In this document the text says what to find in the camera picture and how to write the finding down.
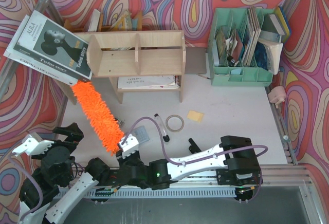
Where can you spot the grey brown mat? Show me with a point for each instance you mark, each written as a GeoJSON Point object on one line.
{"type": "Point", "coordinates": [195, 60]}

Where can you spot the black plastic clip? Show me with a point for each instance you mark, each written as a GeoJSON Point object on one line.
{"type": "Point", "coordinates": [193, 148]}

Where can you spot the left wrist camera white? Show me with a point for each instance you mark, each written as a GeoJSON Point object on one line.
{"type": "Point", "coordinates": [32, 145]}

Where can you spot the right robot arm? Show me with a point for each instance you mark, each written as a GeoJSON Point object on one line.
{"type": "Point", "coordinates": [234, 155]}

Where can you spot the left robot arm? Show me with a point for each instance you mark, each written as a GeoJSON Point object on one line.
{"type": "Point", "coordinates": [38, 191]}

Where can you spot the black and white stapler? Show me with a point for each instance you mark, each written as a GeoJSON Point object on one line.
{"type": "Point", "coordinates": [120, 122]}

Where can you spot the orange microfiber duster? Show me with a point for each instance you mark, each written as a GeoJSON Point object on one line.
{"type": "Point", "coordinates": [99, 115]}

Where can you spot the yellow sticky note pad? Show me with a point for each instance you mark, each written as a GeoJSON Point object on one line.
{"type": "Point", "coordinates": [195, 116]}

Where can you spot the green desk organizer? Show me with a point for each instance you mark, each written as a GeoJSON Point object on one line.
{"type": "Point", "coordinates": [231, 48]}

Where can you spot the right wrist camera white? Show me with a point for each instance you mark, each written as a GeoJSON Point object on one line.
{"type": "Point", "coordinates": [128, 145]}

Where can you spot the wooden bookshelf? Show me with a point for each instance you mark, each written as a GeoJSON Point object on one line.
{"type": "Point", "coordinates": [116, 54]}

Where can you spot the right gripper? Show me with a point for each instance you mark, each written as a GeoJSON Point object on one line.
{"type": "Point", "coordinates": [126, 159]}

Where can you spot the white marker black cap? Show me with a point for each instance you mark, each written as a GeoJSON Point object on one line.
{"type": "Point", "coordinates": [161, 125]}

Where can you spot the Twins story magazine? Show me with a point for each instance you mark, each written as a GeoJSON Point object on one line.
{"type": "Point", "coordinates": [52, 45]}

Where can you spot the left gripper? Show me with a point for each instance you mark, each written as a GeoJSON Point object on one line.
{"type": "Point", "coordinates": [59, 143]}

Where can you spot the grey pocket calculator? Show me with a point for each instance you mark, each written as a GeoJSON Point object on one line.
{"type": "Point", "coordinates": [140, 133]}

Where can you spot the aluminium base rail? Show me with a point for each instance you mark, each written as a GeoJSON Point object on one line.
{"type": "Point", "coordinates": [273, 175]}

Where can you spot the spiral notebook on lower shelf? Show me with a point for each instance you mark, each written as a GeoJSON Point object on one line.
{"type": "Point", "coordinates": [148, 82]}

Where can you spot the blue yellow book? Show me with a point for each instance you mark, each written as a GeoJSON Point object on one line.
{"type": "Point", "coordinates": [276, 22]}

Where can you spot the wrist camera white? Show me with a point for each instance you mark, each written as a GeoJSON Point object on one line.
{"type": "Point", "coordinates": [32, 145]}
{"type": "Point", "coordinates": [128, 145]}

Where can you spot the open book beside organizer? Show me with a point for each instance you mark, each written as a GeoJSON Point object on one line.
{"type": "Point", "coordinates": [267, 55]}

